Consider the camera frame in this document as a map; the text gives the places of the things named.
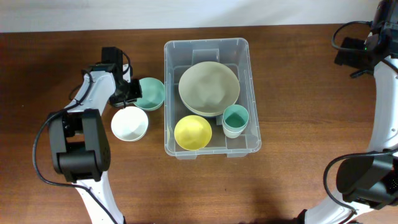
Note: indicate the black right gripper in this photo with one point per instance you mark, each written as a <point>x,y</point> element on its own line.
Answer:
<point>349,58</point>

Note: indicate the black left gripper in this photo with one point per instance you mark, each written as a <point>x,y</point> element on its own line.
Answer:
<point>135,89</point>

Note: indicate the green bowl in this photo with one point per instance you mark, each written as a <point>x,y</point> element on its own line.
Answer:
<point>153,94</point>

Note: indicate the white bowl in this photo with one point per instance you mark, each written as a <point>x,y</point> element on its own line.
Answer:
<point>130,124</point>

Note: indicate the yellow bowl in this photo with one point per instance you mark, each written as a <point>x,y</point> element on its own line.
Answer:
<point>193,132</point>

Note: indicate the cream white plate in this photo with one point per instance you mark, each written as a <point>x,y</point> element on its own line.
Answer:
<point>208,79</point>

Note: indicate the beige plate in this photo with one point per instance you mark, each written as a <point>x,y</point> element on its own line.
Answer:
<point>209,106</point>

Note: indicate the green cup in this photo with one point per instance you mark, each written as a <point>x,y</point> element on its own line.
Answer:
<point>236,117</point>

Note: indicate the cream white cup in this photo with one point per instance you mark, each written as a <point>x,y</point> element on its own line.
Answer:
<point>231,135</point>

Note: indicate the grey cup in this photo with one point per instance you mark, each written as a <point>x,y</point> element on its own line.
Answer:
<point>233,130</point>

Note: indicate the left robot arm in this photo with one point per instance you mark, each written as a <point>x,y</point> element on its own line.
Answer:
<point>78,142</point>

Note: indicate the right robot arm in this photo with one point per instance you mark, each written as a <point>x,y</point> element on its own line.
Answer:
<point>363,182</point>

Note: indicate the clear plastic storage container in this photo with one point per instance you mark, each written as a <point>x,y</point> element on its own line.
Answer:
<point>179,56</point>

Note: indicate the white label in container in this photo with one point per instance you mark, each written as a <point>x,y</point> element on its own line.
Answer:
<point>219,120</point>

